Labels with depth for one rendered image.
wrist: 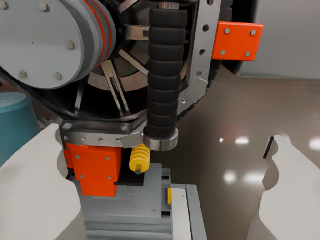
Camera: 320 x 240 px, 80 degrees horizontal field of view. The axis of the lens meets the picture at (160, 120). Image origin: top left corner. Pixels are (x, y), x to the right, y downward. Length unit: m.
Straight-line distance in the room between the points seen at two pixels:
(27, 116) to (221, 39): 0.40
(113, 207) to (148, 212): 0.14
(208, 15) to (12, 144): 0.43
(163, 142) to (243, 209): 1.03
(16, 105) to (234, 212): 1.06
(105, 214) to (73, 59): 0.64
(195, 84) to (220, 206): 0.86
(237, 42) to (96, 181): 0.50
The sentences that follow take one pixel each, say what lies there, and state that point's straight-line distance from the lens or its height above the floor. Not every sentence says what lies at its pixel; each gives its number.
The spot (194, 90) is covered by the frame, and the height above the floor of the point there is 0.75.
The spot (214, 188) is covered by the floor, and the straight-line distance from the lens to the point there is 1.26.
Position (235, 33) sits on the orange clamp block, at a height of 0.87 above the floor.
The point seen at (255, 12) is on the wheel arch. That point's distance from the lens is 0.60.
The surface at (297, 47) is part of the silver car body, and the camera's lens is 0.67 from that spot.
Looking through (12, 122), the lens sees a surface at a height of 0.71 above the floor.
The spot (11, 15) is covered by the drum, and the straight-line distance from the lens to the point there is 0.32.
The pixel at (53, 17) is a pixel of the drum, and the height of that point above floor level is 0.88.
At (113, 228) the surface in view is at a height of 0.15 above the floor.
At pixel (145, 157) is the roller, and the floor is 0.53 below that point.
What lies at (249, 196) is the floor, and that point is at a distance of 1.30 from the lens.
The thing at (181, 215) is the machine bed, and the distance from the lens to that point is 1.00.
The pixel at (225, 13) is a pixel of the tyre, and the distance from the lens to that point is 0.51.
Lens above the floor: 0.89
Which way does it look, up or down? 29 degrees down
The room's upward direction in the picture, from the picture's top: 3 degrees clockwise
